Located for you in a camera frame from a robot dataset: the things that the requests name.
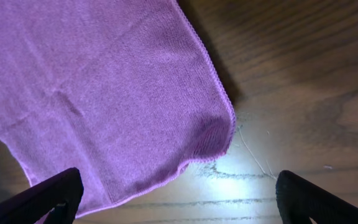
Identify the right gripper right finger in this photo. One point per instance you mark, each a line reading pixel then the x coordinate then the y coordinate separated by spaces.
pixel 301 202

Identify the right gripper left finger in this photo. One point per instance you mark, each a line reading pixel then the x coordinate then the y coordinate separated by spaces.
pixel 57 199

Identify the purple microfibre cloth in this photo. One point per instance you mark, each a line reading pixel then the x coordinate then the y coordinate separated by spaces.
pixel 125 91

